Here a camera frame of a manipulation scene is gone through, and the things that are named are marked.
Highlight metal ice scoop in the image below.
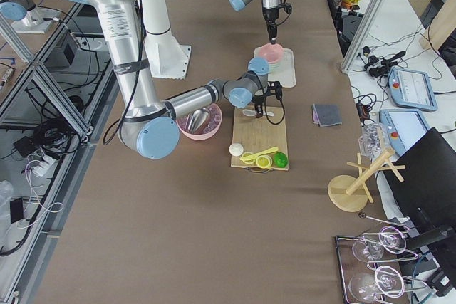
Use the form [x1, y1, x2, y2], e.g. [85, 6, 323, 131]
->
[185, 107, 210, 134]

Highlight blue teach pendant tablet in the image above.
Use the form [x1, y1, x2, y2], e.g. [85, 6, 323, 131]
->
[388, 67, 438, 112]

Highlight lemon slice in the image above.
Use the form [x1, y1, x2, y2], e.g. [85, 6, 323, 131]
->
[255, 154, 273, 169]

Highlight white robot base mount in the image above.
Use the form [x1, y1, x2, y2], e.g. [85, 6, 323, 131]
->
[142, 0, 191, 79]

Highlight small pink bowl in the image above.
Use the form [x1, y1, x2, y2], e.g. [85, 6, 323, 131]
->
[257, 43, 284, 63]

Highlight clear ice cubes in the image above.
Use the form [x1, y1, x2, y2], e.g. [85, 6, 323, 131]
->
[177, 104, 222, 134]

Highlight white steamed bun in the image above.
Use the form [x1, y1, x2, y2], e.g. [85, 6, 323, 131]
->
[229, 143, 244, 157]

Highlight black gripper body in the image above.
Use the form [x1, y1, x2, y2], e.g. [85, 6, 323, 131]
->
[261, 0, 292, 32]
[252, 81, 283, 106]

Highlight wine glass rack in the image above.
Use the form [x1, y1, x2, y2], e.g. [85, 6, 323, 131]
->
[334, 224, 430, 303]

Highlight aluminium frame post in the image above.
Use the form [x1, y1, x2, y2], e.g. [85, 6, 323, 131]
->
[341, 0, 385, 75]

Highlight green lime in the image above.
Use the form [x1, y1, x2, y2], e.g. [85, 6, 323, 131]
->
[273, 152, 289, 168]

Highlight white ceramic spoon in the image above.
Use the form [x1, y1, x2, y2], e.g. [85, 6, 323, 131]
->
[242, 109, 274, 118]

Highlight stacked green bowls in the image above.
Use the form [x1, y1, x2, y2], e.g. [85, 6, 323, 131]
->
[268, 61, 281, 73]

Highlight wooden cutting board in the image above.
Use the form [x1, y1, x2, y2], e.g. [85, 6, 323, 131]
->
[232, 106, 289, 156]

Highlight yellow plastic spoon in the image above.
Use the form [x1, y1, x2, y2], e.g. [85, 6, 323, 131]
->
[239, 146, 279, 162]

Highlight white rectangular serving tray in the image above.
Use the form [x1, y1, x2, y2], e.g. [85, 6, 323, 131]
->
[254, 47, 296, 88]

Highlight large pink bowl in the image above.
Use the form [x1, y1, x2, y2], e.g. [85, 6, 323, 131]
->
[176, 103, 224, 141]

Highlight wooden mug tree stand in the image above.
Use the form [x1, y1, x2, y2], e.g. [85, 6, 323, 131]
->
[327, 129, 406, 212]

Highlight folded grey cloth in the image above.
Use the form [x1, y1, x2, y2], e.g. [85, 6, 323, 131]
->
[311, 104, 342, 127]

